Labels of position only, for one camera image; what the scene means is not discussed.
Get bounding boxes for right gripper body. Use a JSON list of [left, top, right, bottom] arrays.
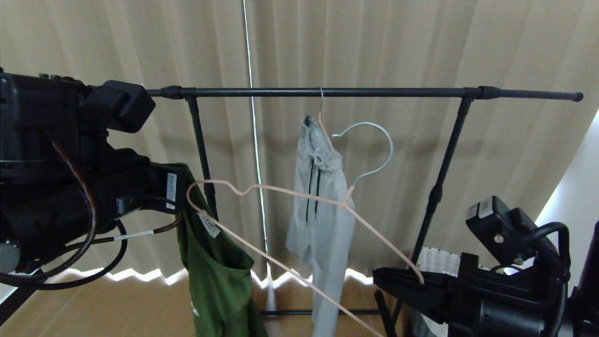
[[447, 253, 569, 337]]

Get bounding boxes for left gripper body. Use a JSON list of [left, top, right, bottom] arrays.
[[0, 149, 190, 273]]

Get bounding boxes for green garment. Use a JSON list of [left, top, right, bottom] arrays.
[[175, 164, 268, 337]]

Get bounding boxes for pink clothes hanger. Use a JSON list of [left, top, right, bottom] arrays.
[[317, 88, 336, 160], [186, 122, 425, 337]]

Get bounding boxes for pale grey shorts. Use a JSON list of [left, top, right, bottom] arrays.
[[286, 116, 356, 337]]

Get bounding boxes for white laundry basket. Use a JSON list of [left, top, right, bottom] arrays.
[[411, 247, 490, 337]]

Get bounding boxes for black clothes rack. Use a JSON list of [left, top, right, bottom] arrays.
[[146, 86, 584, 337]]

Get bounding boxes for black cable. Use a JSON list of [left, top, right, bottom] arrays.
[[0, 220, 128, 291]]

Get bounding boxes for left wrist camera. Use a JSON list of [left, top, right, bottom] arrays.
[[77, 81, 156, 141]]

